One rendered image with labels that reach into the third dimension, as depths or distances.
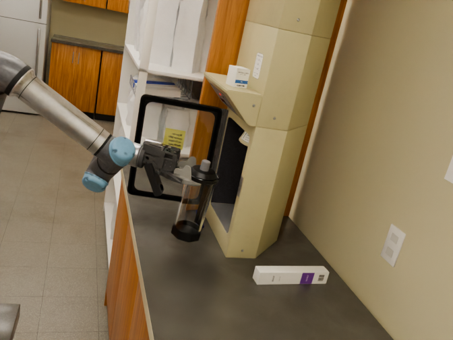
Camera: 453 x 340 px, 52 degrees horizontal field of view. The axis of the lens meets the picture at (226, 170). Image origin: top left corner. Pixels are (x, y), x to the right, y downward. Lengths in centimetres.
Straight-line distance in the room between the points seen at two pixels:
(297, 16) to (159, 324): 94
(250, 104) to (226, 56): 38
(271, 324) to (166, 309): 30
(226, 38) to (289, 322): 100
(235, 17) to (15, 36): 475
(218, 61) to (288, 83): 39
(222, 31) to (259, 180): 57
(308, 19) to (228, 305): 87
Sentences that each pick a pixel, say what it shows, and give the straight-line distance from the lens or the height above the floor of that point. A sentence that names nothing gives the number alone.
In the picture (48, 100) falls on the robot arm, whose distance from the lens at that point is 133.
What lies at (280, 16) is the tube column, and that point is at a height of 174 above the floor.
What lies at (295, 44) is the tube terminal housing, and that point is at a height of 168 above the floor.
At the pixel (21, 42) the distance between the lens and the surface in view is 629.
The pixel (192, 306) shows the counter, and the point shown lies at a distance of 136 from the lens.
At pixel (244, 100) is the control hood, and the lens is 143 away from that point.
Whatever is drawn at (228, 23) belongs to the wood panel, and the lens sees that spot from 176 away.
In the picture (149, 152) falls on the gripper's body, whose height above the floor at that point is 127.
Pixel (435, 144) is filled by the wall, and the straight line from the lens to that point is 144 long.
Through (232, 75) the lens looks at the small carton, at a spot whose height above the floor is 154.
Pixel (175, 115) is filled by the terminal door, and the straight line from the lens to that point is 174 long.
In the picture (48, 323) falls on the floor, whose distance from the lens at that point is 277.
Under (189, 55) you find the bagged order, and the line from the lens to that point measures 267.
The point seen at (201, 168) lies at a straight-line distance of 146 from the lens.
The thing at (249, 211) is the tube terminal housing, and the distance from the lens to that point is 157.
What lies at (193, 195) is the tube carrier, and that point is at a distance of 146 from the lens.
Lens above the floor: 173
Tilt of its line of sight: 18 degrees down
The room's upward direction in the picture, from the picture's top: 12 degrees clockwise
